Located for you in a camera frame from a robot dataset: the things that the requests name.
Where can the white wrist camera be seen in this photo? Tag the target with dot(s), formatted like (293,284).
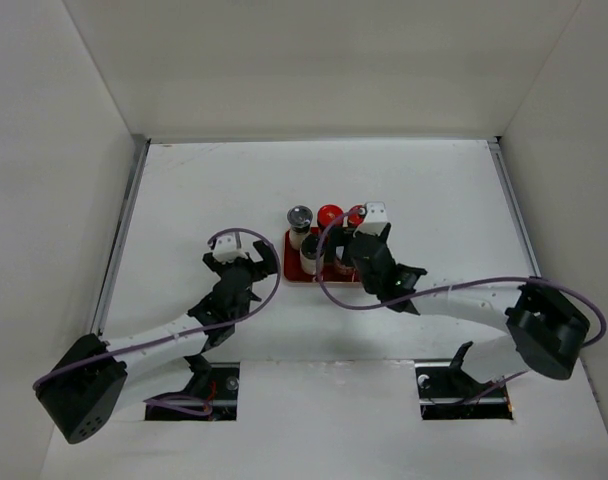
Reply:
(227,248)
(374,218)

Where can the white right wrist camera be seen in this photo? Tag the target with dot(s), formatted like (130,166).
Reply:
(374,218)

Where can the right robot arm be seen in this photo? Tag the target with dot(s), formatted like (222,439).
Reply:
(541,329)

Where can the short red-lid chili jar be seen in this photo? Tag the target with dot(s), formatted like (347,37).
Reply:
(325,215)

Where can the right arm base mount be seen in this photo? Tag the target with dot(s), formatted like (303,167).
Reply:
(446,392)

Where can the tall red-lid sauce jar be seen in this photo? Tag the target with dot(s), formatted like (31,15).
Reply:
(355,217)

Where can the white-lid jar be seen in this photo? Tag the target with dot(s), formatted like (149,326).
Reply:
(343,269)

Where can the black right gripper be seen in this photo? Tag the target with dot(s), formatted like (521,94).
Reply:
(335,244)

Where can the red lacquer tray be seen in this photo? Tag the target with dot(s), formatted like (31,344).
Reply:
(293,272)

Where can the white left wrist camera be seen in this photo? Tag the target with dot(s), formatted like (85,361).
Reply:
(227,248)

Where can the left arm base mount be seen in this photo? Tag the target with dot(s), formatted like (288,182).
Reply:
(210,395)

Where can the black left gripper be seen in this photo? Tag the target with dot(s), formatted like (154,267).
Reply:
(219,267)

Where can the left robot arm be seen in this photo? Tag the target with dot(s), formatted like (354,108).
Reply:
(164,367)

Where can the glass salt grinder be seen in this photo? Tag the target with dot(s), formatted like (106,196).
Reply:
(300,220)

